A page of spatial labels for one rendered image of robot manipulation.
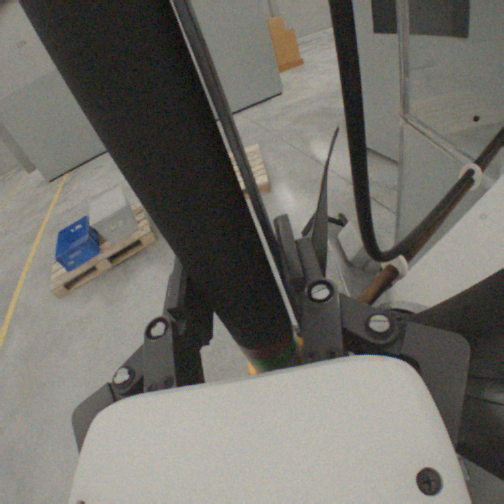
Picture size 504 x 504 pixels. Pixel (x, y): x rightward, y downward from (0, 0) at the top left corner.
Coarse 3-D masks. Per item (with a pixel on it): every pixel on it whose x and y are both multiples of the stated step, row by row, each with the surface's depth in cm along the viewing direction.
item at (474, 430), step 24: (480, 288) 25; (432, 312) 28; (456, 312) 25; (480, 312) 22; (480, 336) 20; (480, 360) 18; (480, 384) 17; (480, 408) 16; (480, 432) 15; (480, 456) 14
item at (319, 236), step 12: (336, 132) 38; (324, 168) 42; (324, 180) 38; (324, 192) 44; (324, 204) 47; (324, 216) 49; (312, 228) 40; (324, 228) 49; (312, 240) 40; (324, 240) 49; (324, 252) 49; (324, 264) 49; (324, 276) 49
